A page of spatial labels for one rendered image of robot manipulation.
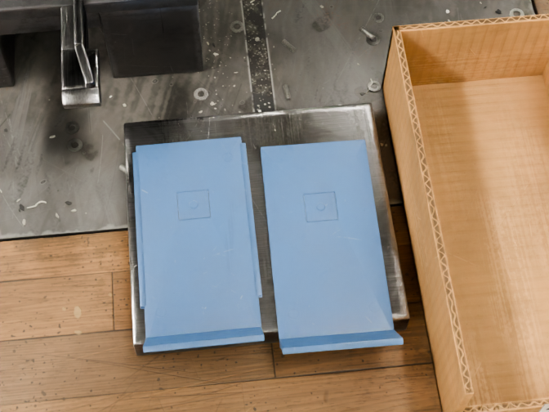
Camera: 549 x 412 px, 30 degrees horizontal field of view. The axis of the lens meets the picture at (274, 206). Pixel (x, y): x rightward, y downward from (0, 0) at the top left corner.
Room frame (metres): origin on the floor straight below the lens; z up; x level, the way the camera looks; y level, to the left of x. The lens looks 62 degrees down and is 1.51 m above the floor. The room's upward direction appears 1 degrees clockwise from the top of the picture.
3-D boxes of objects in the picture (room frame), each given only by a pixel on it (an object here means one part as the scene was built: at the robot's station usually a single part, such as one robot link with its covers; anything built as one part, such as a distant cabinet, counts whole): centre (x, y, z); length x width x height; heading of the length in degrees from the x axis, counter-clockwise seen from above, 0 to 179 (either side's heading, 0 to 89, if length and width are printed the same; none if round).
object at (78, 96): (0.38, 0.12, 0.98); 0.07 x 0.02 x 0.01; 7
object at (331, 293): (0.28, -0.03, 0.93); 0.15 x 0.07 x 0.03; 6
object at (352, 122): (0.30, 0.01, 0.91); 0.17 x 0.16 x 0.02; 97
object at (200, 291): (0.28, 0.05, 0.93); 0.15 x 0.07 x 0.03; 7
